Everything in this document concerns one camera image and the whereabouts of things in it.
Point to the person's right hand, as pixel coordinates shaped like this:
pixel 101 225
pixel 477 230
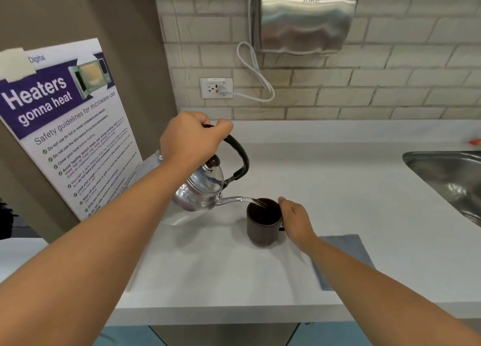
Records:
pixel 300 225

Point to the person's left hand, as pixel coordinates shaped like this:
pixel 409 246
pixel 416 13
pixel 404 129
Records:
pixel 188 139

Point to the person's right thumb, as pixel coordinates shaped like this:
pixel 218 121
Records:
pixel 286 203

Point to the person's left fingers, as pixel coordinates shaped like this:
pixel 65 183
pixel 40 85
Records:
pixel 221 128

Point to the dark brown mug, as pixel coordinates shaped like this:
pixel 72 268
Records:
pixel 263 233

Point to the person's right forearm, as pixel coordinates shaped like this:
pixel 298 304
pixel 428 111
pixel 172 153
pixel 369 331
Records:
pixel 375 297

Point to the person's left forearm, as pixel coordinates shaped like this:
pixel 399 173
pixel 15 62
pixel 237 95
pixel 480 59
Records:
pixel 94 251

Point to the white power plug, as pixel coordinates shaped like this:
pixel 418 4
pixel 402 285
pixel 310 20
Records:
pixel 224 92

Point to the grey folded cloth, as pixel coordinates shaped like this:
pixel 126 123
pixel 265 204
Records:
pixel 353 248

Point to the stainless steel hand dryer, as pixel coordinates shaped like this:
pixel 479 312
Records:
pixel 304 18

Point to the purple and white safety poster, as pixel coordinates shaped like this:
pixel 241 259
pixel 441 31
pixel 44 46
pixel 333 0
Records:
pixel 75 139

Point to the stainless steel sink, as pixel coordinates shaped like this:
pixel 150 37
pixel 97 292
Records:
pixel 451 180

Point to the beige tape strip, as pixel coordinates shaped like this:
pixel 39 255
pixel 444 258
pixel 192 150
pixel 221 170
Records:
pixel 15 65

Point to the black object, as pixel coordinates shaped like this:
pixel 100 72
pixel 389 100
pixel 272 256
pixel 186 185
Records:
pixel 6 221

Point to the white wall outlet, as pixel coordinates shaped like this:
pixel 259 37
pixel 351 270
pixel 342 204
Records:
pixel 208 88

